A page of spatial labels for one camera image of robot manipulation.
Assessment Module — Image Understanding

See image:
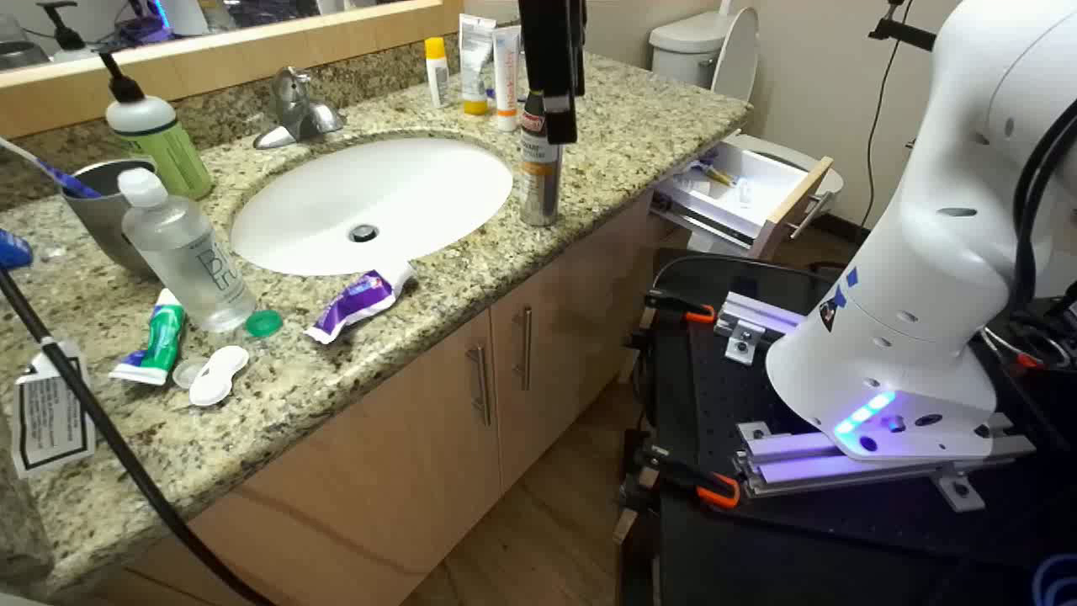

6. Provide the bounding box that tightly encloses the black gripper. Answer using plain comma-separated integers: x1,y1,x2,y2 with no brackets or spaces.
515,0,590,147

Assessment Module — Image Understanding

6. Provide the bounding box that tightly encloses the white orange thinkbaby tube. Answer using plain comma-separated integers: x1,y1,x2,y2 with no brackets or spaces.
493,23,525,123

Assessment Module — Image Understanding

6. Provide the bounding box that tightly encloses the white tube yellow cap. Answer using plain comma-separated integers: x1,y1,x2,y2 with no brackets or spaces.
453,11,503,123

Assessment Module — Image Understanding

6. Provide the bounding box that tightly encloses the small white bottle yellow cap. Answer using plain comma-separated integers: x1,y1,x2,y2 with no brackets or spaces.
421,35,453,110

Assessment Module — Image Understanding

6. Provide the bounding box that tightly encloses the white drawer wooden front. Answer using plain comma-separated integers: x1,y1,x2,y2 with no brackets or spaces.
650,128,839,259

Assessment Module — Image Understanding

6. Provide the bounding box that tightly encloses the green bottle cap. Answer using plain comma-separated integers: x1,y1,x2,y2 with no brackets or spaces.
244,308,286,343

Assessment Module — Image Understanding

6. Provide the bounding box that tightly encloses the green soap pump bottle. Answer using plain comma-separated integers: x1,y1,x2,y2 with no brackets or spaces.
97,46,220,206

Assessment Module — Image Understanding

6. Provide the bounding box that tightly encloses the clear plastic bottle white cap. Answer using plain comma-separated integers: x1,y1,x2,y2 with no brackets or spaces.
115,165,259,343

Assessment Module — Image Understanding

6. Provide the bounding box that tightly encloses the grey spray can orange cap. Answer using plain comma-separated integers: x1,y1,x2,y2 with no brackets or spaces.
520,91,566,228

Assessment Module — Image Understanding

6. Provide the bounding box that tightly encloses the white toilet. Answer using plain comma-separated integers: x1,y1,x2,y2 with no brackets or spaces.
647,0,847,228

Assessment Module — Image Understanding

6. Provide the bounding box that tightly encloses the white sink basin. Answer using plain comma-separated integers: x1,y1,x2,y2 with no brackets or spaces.
229,130,520,284

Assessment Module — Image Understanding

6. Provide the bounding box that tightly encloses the orange black clamp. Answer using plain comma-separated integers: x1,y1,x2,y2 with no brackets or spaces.
638,285,721,334
636,444,748,514

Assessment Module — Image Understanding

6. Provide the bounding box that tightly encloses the chrome faucet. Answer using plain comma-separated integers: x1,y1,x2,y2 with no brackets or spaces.
248,64,350,156

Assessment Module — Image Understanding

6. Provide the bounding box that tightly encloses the purple toothpaste tube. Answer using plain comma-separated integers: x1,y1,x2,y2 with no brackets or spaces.
304,266,421,352

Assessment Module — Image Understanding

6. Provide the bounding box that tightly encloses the wood framed mirror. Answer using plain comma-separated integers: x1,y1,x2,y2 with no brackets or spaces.
0,0,468,146

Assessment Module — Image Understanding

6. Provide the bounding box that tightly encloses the wooden vanity cabinet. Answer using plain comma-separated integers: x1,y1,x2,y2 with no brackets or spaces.
106,189,665,606

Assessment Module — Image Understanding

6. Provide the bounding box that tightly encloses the white contact lens case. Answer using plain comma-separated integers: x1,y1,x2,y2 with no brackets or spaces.
185,343,256,412

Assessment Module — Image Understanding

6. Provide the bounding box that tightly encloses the green toothpaste tube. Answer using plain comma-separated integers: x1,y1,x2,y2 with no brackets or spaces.
109,285,191,391

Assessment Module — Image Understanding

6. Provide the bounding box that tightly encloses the grey metal cup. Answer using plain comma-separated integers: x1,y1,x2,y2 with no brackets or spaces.
62,156,162,284

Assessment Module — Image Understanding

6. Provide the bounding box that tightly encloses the black robot table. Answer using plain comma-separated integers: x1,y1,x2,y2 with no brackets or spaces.
619,251,1077,606

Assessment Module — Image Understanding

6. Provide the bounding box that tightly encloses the blue toothbrush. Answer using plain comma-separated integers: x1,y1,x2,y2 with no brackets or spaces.
0,135,106,201

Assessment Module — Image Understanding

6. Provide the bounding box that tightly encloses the blue clamp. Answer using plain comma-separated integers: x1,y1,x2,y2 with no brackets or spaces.
0,228,36,275

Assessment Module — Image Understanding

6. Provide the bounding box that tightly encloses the white paper tag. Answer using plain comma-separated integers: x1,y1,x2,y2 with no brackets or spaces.
9,338,97,481

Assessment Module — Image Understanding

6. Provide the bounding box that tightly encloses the metal cabinet handle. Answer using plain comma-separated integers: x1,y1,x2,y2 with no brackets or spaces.
466,338,498,430
511,302,539,394

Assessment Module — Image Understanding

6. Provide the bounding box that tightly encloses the short aluminium rail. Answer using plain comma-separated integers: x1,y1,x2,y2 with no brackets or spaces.
714,291,809,366

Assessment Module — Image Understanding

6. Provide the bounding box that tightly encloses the thin black wall cable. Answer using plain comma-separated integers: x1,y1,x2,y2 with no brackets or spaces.
859,0,917,228

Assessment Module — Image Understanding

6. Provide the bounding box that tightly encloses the black wall bracket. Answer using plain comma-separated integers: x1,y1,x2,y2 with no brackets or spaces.
864,0,939,54

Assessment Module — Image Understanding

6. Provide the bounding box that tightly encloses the long aluminium mounting rail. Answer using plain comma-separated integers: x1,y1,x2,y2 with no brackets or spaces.
735,412,1040,514

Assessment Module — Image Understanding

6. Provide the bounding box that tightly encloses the thick black cable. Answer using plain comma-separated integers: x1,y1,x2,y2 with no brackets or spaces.
0,266,272,606

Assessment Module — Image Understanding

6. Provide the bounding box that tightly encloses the blue cable coil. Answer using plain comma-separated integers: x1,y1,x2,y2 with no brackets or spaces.
1028,550,1077,606

